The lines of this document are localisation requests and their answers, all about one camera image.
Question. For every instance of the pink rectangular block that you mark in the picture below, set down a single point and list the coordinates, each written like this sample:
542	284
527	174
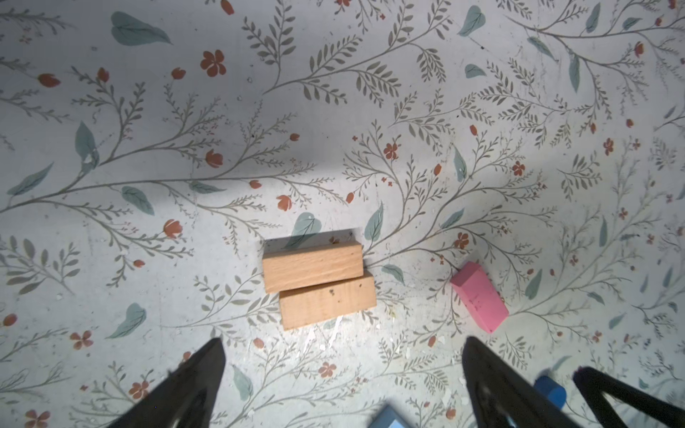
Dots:
483	302

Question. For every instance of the dark blue cylinder block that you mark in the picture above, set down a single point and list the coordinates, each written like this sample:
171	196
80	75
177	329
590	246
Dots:
554	392

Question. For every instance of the natural wood block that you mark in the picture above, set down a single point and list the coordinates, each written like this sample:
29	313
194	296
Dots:
296	269
319	303

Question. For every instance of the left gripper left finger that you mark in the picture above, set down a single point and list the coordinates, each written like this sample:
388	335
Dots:
187	397

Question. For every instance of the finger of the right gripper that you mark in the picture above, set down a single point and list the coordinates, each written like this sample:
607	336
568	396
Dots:
595	386

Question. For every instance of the light blue rectangular block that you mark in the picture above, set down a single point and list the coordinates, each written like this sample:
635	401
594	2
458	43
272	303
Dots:
388	417

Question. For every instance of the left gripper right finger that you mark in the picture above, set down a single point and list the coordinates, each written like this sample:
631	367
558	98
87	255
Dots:
502	398

